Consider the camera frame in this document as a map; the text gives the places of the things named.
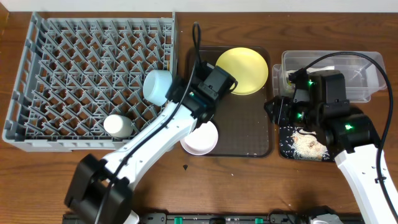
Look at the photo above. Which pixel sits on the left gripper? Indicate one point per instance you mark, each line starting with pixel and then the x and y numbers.
pixel 176 91

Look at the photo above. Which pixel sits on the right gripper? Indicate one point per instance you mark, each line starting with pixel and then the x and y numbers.
pixel 280 107

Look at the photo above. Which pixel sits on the light blue bowl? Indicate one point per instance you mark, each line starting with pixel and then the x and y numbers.
pixel 156 86

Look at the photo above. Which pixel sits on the white napkin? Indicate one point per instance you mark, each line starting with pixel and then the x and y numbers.
pixel 311 70

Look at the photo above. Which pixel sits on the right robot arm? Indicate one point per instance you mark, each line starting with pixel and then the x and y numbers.
pixel 353 143

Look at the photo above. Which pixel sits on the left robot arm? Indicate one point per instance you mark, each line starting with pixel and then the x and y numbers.
pixel 101 191

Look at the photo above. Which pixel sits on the black waste tray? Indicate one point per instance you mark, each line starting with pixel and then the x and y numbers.
pixel 286 149

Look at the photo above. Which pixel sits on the grey dishwasher rack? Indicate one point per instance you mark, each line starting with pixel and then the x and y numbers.
pixel 75 72

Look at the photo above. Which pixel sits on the pink bowl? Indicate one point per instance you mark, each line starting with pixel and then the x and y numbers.
pixel 202 140

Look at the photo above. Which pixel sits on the rice and food scraps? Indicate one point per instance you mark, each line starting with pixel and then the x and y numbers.
pixel 309 143

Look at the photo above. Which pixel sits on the yellow plate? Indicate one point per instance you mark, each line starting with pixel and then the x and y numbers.
pixel 247 66

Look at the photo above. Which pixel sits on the dark brown serving tray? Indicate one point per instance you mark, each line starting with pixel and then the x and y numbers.
pixel 244 130

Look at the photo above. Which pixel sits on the white cup in rack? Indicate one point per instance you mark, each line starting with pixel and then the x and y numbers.
pixel 118 126

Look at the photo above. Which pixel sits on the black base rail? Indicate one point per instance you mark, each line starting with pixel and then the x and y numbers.
pixel 321 214

